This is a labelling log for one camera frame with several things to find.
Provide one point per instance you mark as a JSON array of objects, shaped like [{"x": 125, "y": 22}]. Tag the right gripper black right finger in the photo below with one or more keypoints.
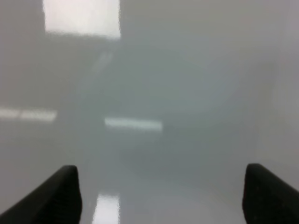
[{"x": 267, "y": 199}]

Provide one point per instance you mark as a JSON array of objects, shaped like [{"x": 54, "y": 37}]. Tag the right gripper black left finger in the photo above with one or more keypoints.
[{"x": 56, "y": 201}]

